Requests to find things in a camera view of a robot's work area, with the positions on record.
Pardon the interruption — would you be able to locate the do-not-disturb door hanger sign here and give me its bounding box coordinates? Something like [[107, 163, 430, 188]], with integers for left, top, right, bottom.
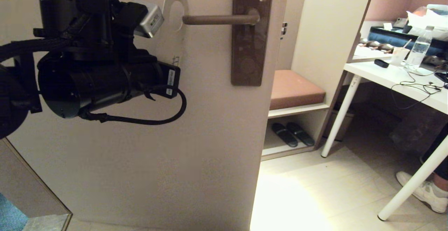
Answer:
[[162, 0, 190, 68]]

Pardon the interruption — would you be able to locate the brown door lock plate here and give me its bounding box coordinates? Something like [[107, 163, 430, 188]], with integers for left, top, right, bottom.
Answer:
[[231, 0, 275, 86]]

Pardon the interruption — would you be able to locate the beige door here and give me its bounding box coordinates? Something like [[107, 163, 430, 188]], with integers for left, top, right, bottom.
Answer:
[[0, 0, 291, 231]]

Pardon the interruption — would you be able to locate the brown seat cushion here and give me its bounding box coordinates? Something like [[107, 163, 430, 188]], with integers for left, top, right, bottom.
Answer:
[[270, 70, 327, 111]]

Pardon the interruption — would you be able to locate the cream bench cabinet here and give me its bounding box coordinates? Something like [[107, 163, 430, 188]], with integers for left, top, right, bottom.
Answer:
[[261, 0, 378, 161]]

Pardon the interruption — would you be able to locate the beige waste bin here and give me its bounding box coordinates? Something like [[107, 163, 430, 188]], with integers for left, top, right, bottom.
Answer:
[[324, 101, 352, 141]]

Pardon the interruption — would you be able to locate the white table with round legs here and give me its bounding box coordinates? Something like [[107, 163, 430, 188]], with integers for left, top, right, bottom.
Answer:
[[321, 59, 448, 221]]

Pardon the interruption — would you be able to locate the dark blue bag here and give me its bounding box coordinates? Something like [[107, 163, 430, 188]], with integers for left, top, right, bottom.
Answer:
[[369, 26, 448, 56]]

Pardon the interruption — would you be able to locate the white paper cup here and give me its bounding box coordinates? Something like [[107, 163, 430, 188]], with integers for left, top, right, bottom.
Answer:
[[390, 39, 413, 67]]

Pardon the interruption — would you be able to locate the grey plastic bag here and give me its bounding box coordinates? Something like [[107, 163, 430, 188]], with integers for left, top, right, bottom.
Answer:
[[390, 112, 434, 154]]

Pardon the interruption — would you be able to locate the clear plastic water bottle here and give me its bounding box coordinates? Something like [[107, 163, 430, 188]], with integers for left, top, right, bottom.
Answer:
[[405, 26, 434, 71]]

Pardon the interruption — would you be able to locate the white plastic bag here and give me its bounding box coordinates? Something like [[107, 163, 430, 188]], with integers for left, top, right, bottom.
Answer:
[[406, 4, 448, 42]]

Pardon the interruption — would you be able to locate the leg in black trousers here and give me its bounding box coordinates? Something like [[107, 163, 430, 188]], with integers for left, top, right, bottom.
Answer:
[[422, 124, 448, 182]]

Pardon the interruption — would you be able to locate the black braided camera cable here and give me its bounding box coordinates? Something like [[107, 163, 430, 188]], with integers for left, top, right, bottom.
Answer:
[[79, 86, 188, 126]]

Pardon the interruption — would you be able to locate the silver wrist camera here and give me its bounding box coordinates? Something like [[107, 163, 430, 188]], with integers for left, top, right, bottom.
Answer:
[[135, 3, 165, 39]]

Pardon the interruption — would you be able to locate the bronze door handle lever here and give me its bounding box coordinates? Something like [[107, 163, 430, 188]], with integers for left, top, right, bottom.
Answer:
[[182, 9, 261, 26]]

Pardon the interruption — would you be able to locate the black braided cable sleeve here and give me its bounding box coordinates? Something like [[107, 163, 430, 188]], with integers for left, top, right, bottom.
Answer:
[[0, 37, 73, 63]]

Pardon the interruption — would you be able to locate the thin black cable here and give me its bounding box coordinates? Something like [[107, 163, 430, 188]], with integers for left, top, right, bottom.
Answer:
[[390, 68, 448, 111]]

